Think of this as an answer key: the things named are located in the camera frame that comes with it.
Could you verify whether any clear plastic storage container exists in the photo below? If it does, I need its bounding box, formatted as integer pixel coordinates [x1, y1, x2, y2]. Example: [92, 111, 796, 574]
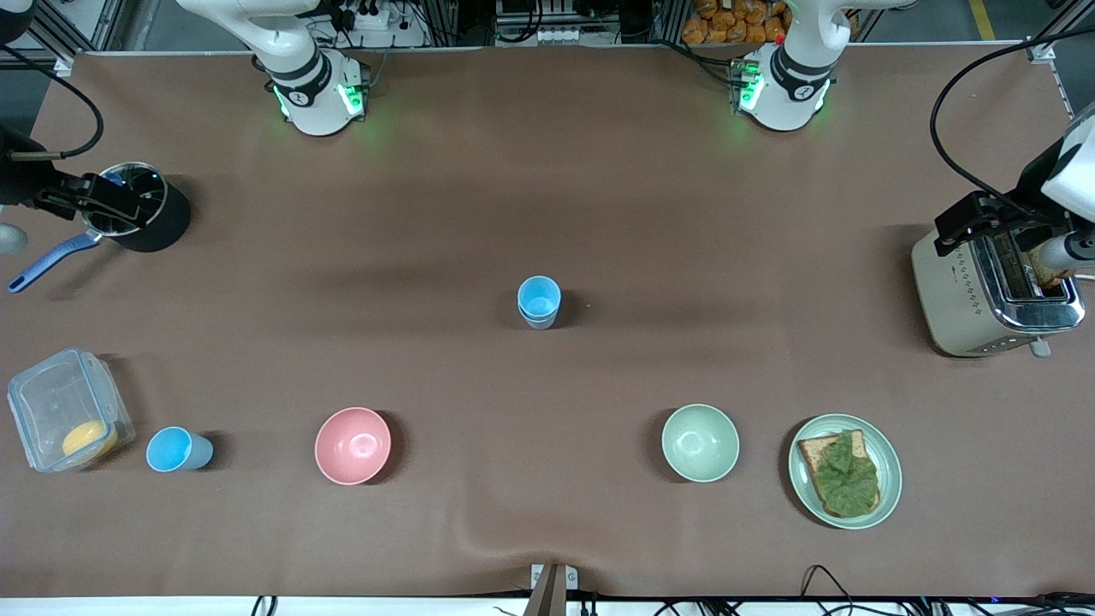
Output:
[7, 346, 137, 474]

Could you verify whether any beige chrome toaster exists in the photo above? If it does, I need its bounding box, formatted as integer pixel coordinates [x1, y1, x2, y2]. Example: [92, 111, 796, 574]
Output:
[910, 224, 1086, 358]

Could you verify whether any green lettuce leaf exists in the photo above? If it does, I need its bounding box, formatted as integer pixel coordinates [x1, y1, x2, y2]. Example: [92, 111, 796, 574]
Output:
[811, 430, 881, 518]

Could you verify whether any brown table cover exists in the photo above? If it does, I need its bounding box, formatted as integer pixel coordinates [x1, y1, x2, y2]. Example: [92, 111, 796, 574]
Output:
[0, 43, 1095, 600]

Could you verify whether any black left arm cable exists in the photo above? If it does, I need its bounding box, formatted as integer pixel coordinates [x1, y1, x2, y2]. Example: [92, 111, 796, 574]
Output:
[930, 24, 1095, 220]

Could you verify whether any round yellow food piece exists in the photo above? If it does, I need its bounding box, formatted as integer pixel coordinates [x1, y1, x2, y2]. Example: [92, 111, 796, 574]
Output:
[62, 419, 119, 459]

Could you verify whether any large white power strip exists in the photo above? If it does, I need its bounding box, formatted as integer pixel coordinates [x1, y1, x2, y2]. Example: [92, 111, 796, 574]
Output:
[338, 0, 430, 50]

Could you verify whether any black pot blue handle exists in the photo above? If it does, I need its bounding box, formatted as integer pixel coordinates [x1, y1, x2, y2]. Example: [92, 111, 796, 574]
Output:
[7, 161, 192, 294]

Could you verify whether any pale green plate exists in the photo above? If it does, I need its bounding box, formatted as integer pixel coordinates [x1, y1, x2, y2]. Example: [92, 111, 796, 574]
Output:
[788, 414, 903, 530]

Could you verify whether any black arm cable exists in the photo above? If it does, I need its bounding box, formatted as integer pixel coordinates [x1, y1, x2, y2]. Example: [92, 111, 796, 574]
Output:
[930, 24, 1095, 220]
[0, 43, 106, 162]

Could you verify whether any bag of orange buns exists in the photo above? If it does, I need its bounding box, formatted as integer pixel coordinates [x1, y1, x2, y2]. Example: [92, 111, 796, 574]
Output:
[681, 0, 790, 46]

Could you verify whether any pink bowl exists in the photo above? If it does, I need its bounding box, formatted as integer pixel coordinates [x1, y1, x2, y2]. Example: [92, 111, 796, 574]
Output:
[314, 406, 393, 486]

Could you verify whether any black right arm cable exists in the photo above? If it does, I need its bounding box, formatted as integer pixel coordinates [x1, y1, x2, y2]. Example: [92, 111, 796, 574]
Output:
[0, 43, 106, 162]

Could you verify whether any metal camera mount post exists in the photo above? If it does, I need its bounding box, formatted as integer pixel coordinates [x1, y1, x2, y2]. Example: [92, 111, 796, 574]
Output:
[524, 562, 579, 616]

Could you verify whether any toasted bread slice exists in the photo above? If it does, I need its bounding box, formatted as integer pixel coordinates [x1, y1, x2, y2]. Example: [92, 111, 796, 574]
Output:
[1027, 244, 1080, 290]

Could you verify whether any pale green bowl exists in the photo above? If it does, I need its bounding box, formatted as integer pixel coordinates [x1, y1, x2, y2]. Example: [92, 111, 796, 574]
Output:
[661, 404, 741, 483]

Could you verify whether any black looped floor cable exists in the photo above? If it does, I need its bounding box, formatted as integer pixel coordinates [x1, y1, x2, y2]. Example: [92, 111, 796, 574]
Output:
[799, 564, 858, 616]

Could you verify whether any brown bread slice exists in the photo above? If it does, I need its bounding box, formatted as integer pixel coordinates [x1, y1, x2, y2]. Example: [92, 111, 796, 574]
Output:
[797, 429, 882, 518]

